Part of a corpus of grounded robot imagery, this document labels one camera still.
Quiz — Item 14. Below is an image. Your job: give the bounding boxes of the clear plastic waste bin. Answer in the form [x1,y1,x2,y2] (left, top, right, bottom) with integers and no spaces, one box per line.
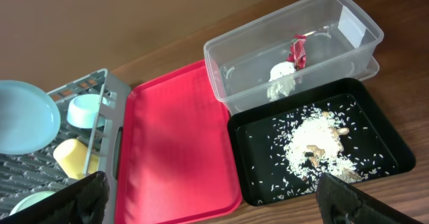
[204,0,384,115]

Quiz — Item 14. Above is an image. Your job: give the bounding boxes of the grey plastic dishwasher rack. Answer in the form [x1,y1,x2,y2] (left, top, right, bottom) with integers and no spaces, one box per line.
[1,69,131,223]

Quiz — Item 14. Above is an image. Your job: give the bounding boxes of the light green bowl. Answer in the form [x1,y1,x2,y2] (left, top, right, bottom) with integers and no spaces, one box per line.
[9,190,55,215]

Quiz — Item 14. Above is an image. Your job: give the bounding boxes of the light blue plate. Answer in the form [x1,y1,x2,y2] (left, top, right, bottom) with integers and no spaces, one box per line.
[1,80,61,155]

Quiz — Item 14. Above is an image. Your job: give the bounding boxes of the red snack wrapper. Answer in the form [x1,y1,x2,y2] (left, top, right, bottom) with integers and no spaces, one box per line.
[286,34,306,70]

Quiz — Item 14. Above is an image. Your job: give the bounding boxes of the black plastic waste tray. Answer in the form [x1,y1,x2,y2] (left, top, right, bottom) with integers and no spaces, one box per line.
[228,78,416,206]

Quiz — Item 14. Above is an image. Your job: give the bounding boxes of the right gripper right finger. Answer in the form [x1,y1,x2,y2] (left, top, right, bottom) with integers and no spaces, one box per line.
[316,173,421,224]

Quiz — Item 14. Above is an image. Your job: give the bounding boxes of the light blue small bowl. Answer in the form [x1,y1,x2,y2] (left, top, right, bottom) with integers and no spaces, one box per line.
[66,94,100,129]

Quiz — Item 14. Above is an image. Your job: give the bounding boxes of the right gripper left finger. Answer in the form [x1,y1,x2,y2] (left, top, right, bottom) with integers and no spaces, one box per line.
[1,171,109,224]

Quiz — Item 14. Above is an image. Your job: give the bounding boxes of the yellow plastic cup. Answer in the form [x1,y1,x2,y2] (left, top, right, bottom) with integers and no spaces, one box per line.
[53,139,88,180]

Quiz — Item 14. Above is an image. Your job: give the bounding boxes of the white paper napkin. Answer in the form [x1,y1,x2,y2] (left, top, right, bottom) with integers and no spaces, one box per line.
[267,61,296,102]

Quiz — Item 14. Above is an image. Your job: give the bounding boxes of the red plastic serving tray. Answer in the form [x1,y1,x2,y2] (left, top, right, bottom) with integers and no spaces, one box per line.
[115,61,242,224]

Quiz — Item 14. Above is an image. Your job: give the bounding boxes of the rice and food scraps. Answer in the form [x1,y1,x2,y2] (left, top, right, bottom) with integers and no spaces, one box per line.
[251,103,386,205]

